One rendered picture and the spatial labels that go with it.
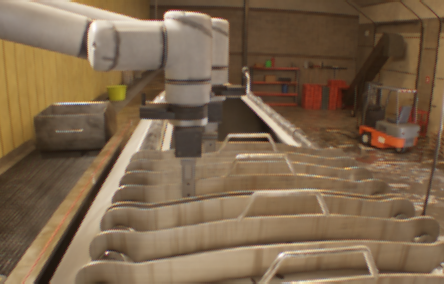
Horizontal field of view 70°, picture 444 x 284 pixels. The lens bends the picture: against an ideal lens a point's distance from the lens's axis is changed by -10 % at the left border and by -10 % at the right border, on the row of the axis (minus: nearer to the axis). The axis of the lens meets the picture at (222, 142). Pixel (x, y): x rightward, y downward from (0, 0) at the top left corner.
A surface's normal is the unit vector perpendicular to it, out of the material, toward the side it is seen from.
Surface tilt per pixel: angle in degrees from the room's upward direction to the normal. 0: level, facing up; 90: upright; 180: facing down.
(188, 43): 89
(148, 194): 90
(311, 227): 90
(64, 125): 90
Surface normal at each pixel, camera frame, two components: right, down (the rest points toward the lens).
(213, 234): 0.10, 0.27
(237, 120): -0.19, 0.41
